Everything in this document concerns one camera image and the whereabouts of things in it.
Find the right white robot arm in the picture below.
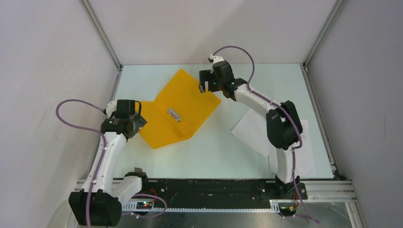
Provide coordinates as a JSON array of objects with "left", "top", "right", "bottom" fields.
[{"left": 199, "top": 56, "right": 303, "bottom": 199}]

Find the upper printed paper sheet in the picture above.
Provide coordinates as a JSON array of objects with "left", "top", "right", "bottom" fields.
[{"left": 231, "top": 109, "right": 277, "bottom": 159}]

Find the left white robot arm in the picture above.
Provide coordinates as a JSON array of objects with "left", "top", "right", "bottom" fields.
[{"left": 68, "top": 100, "right": 150, "bottom": 227}]

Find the aluminium frame rail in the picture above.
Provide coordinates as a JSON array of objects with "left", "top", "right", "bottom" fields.
[{"left": 75, "top": 179, "right": 358, "bottom": 212}]

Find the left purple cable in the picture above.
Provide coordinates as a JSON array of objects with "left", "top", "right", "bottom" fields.
[{"left": 56, "top": 99, "right": 167, "bottom": 228}]

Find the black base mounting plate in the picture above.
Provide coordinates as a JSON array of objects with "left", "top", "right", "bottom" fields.
[{"left": 141, "top": 179, "right": 307, "bottom": 209}]

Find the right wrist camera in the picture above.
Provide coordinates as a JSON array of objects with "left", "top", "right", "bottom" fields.
[{"left": 208, "top": 54, "right": 224, "bottom": 65}]

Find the orange plastic folder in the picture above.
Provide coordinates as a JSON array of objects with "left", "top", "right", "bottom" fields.
[{"left": 139, "top": 69, "right": 221, "bottom": 149}]

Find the right controller board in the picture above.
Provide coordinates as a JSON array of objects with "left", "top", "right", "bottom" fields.
[{"left": 278, "top": 206, "right": 297, "bottom": 217}]

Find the metal folder clip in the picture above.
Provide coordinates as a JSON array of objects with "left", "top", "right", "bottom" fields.
[{"left": 167, "top": 108, "right": 182, "bottom": 122}]

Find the lower printed paper sheet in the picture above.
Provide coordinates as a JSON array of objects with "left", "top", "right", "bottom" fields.
[{"left": 268, "top": 119, "right": 316, "bottom": 178}]

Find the left controller board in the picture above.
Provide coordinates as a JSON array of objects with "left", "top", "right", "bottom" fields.
[{"left": 136, "top": 201, "right": 153, "bottom": 210}]

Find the printed paper sheet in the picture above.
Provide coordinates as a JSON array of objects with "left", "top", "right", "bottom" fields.
[
  {"left": 231, "top": 109, "right": 277, "bottom": 159},
  {"left": 268, "top": 119, "right": 316, "bottom": 178}
]

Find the controller board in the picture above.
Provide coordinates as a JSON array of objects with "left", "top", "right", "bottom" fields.
[
  {"left": 278, "top": 206, "right": 297, "bottom": 217},
  {"left": 136, "top": 201, "right": 153, "bottom": 210}
]

